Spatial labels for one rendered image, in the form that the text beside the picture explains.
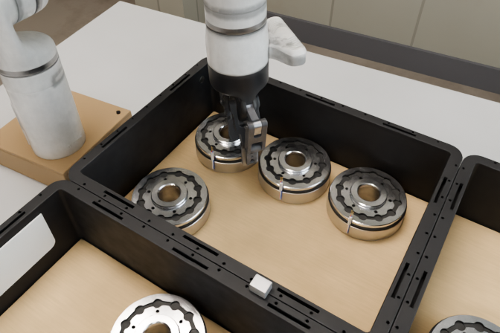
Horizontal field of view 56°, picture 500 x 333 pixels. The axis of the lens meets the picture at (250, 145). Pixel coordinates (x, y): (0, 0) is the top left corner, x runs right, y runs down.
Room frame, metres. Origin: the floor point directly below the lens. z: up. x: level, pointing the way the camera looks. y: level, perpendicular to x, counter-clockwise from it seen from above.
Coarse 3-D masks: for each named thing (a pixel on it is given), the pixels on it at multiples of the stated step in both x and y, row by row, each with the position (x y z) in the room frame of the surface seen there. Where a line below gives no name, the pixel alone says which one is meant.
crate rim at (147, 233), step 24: (48, 192) 0.35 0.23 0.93; (72, 192) 0.35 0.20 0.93; (24, 216) 0.31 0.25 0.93; (120, 216) 0.31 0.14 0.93; (0, 240) 0.28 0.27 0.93; (144, 240) 0.28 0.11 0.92; (168, 240) 0.28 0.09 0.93; (192, 264) 0.25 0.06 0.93; (240, 288) 0.23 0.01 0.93; (288, 312) 0.20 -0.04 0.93
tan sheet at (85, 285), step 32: (64, 256) 0.32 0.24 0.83; (96, 256) 0.32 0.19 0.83; (32, 288) 0.28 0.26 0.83; (64, 288) 0.28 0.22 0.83; (96, 288) 0.28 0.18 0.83; (128, 288) 0.28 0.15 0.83; (160, 288) 0.28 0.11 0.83; (0, 320) 0.24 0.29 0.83; (32, 320) 0.24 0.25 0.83; (64, 320) 0.24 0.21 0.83; (96, 320) 0.24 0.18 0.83
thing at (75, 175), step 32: (160, 96) 0.52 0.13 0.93; (320, 96) 0.52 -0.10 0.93; (128, 128) 0.45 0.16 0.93; (384, 128) 0.46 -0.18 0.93; (96, 160) 0.40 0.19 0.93; (448, 160) 0.40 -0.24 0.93; (96, 192) 0.35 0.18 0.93; (448, 192) 0.35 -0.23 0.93; (160, 224) 0.30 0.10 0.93; (224, 256) 0.26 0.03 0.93; (416, 256) 0.26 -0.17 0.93; (320, 320) 0.19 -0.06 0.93; (384, 320) 0.19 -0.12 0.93
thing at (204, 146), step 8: (208, 120) 0.54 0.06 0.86; (216, 120) 0.55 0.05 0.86; (224, 120) 0.54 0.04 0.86; (248, 120) 0.55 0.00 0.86; (200, 128) 0.53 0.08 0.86; (208, 128) 0.53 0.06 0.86; (200, 136) 0.51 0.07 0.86; (208, 136) 0.51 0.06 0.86; (200, 144) 0.49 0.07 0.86; (208, 144) 0.49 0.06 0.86; (216, 144) 0.50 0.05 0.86; (208, 152) 0.48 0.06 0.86; (216, 152) 0.48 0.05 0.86; (224, 152) 0.48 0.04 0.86; (232, 152) 0.48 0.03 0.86; (240, 152) 0.48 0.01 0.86; (224, 160) 0.47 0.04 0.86; (232, 160) 0.47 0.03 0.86
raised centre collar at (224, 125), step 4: (220, 124) 0.53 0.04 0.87; (224, 124) 0.53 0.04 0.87; (216, 128) 0.52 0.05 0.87; (220, 128) 0.52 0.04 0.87; (224, 128) 0.53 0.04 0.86; (216, 132) 0.51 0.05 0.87; (216, 136) 0.50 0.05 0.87; (220, 136) 0.50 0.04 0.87; (216, 140) 0.50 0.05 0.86; (220, 140) 0.50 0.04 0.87; (224, 140) 0.50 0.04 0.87; (228, 140) 0.50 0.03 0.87; (232, 140) 0.50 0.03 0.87; (236, 140) 0.50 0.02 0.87; (224, 144) 0.49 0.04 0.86; (228, 144) 0.49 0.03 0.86; (232, 144) 0.49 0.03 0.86
